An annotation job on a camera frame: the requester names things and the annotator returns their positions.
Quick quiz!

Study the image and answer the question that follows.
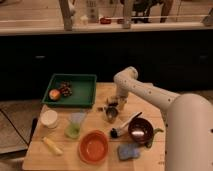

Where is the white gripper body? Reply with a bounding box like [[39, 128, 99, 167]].
[[106, 95, 127, 111]]

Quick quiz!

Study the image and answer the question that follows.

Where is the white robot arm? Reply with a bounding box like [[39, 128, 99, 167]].
[[113, 66, 213, 171]]

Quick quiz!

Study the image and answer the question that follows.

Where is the green plastic tray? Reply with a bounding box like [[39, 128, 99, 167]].
[[42, 74, 97, 108]]

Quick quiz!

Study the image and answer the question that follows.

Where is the small metal cup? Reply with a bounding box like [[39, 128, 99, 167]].
[[106, 107, 118, 123]]

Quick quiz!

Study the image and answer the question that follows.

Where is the dark red bowl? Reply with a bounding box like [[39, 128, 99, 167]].
[[128, 118, 154, 145]]

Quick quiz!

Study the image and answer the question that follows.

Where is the green pepper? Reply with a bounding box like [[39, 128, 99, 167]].
[[145, 128, 164, 148]]

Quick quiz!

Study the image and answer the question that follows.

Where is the blue sponge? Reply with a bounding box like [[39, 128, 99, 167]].
[[117, 143, 140, 161]]

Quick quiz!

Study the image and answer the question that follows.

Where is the orange plastic bowl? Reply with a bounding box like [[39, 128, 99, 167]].
[[78, 130, 108, 165]]

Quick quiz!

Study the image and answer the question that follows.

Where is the dark grape bunch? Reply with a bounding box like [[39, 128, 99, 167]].
[[59, 82, 72, 97]]

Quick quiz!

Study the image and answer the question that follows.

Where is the green transparent measuring cup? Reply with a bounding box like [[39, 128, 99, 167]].
[[64, 112, 86, 139]]

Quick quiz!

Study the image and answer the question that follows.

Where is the red yellow apple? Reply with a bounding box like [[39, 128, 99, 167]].
[[49, 89, 61, 101]]

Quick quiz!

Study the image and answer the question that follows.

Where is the white cup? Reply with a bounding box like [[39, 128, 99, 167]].
[[40, 110, 58, 128]]

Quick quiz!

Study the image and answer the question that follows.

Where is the white handled brush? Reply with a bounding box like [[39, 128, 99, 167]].
[[110, 112, 141, 138]]

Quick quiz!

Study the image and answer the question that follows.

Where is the black cable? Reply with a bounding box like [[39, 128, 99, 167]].
[[0, 109, 30, 147]]

